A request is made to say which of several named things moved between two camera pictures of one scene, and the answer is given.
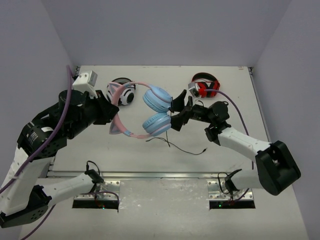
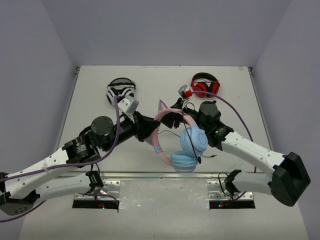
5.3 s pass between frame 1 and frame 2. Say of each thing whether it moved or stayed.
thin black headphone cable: moved
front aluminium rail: stayed
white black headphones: stayed
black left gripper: moved
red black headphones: stayed
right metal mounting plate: stayed
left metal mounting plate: stayed
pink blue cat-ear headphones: moved
